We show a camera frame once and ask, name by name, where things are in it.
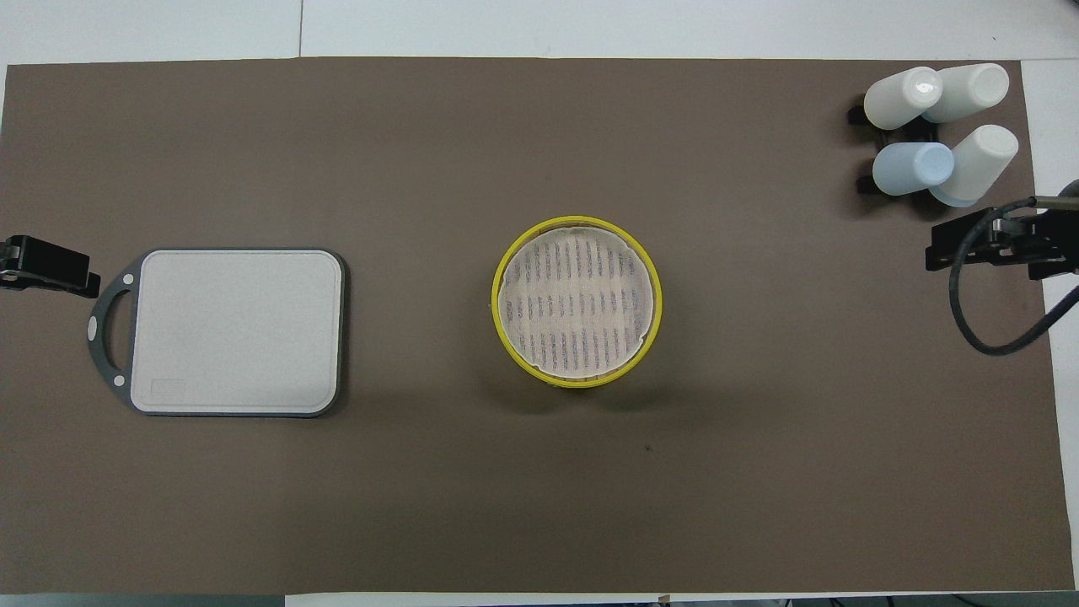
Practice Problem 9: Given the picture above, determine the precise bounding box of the white steamer liner cloth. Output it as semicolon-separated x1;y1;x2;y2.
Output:
498;225;658;379

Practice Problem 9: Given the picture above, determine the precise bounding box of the grey white cutting board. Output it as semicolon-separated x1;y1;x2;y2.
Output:
87;247;347;418

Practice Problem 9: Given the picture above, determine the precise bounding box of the white cup with blue rim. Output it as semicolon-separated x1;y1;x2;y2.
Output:
929;124;1020;209

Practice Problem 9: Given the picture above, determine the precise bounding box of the brown table mat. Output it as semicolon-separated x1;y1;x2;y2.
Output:
0;56;1076;596

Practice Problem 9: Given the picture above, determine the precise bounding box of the yellow round steamer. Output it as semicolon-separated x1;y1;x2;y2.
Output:
491;217;665;391

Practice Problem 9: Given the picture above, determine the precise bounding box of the white plastic cup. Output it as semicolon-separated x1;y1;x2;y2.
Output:
863;67;944;132
922;62;1011;125

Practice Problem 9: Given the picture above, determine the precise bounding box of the black camera cable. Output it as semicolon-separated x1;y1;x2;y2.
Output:
948;195;1079;357

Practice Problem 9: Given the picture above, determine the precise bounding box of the black right wrist camera bracket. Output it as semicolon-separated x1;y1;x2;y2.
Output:
995;208;1079;280

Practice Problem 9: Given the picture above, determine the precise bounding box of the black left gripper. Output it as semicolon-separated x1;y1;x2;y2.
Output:
7;235;102;298

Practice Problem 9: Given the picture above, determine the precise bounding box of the light blue plastic cup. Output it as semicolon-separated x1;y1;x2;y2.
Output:
872;142;956;197

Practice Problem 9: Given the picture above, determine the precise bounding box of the black cup rack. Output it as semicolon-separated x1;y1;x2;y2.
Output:
847;94;953;196

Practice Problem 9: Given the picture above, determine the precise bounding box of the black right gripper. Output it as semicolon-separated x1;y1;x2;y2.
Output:
926;211;1000;272

